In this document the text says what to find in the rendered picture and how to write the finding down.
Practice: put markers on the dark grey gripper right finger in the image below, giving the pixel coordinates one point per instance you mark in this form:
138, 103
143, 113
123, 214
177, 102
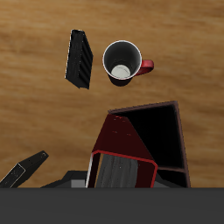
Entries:
162, 183

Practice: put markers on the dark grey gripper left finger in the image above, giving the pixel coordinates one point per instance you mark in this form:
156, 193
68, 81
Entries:
67, 178

